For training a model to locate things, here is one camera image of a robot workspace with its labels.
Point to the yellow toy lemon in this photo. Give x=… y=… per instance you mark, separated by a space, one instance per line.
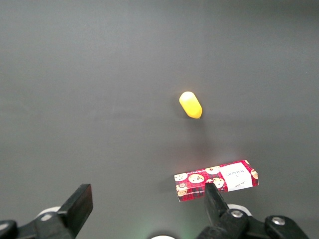
x=190 y=104

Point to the red cookie box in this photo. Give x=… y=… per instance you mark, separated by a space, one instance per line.
x=194 y=181

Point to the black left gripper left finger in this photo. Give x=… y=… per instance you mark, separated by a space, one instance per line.
x=74 y=206

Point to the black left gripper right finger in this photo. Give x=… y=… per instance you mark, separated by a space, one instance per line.
x=216 y=209

